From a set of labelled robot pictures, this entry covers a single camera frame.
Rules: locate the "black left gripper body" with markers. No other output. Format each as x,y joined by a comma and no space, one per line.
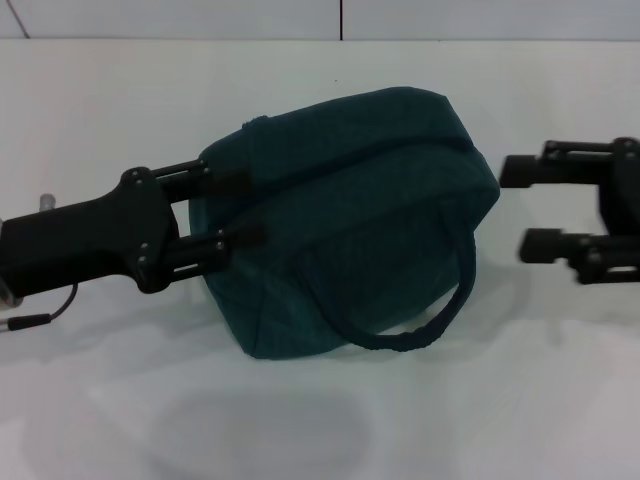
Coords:
90,240

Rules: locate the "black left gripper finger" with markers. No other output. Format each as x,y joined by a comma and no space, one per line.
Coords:
205,182
210,250

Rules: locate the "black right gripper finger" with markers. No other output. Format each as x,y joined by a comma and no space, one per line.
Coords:
575,252
555,167

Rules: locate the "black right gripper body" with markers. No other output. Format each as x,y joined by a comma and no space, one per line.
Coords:
625,190

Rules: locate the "dark teal fabric lunch bag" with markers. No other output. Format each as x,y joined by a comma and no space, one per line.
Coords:
350,225

